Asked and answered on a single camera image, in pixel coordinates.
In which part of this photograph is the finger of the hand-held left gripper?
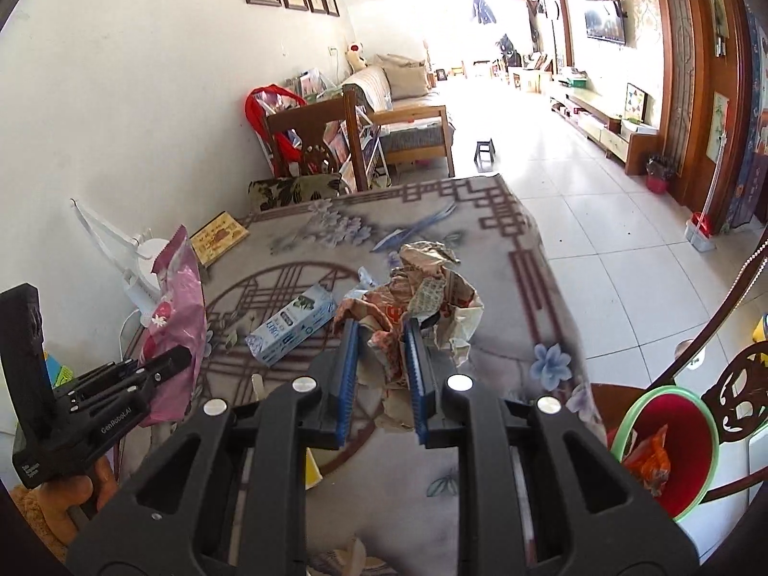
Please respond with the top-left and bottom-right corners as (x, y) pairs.
(128, 345), (194, 395)

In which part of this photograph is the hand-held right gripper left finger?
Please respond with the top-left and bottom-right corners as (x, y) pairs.
(66, 318), (361, 576)

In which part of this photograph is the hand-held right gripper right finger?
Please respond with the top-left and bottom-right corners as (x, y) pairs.
(403, 318), (703, 576)

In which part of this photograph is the pink plastic bag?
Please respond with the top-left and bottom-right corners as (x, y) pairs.
(137, 225), (208, 430)

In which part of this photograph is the green white milk carton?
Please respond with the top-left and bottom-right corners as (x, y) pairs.
(246, 285), (338, 368)

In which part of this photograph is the large paper wrapper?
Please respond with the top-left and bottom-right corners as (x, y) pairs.
(333, 241), (486, 433)

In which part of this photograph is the white tissue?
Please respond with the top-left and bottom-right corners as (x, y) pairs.
(342, 265), (397, 304)

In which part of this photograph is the orange snack wrapper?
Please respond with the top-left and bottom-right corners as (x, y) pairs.
(624, 425), (672, 499)

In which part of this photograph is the red bin with green rim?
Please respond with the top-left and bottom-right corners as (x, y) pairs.
(609, 387), (721, 523)

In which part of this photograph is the person's left hand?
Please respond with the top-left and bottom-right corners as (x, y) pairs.
(41, 456), (117, 533)

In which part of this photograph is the white desk lamp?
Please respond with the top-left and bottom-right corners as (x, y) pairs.
(71, 199), (172, 325)

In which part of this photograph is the yellow picture book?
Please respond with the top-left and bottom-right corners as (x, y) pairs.
(189, 211), (250, 266)

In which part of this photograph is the floral chair cushion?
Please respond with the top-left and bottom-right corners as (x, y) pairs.
(248, 173), (343, 212)

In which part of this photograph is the red bag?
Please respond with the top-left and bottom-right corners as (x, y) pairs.
(245, 84), (307, 178)

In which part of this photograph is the brown wooden dining chair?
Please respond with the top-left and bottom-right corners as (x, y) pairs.
(264, 85), (370, 193)

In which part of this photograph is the dustpan with broom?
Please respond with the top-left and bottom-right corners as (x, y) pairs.
(685, 126), (730, 252)

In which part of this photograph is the red flower pot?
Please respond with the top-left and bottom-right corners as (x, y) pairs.
(646, 156), (676, 194)

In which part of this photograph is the long television cabinet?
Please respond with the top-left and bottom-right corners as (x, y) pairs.
(543, 75), (661, 176)

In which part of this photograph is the dark carved wooden chair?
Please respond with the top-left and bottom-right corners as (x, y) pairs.
(588, 252), (768, 511)

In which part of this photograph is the colourful framed picture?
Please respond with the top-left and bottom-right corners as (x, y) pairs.
(624, 83), (648, 124)

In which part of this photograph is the white lamp cable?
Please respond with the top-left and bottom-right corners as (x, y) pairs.
(117, 309), (142, 373)

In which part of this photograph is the wooden frame sofa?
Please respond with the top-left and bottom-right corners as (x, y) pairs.
(342, 53), (457, 178)

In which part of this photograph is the white beaded cord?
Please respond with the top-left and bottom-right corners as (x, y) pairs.
(735, 240), (768, 295)

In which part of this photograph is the wall television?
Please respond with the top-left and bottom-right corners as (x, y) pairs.
(585, 1), (626, 46)

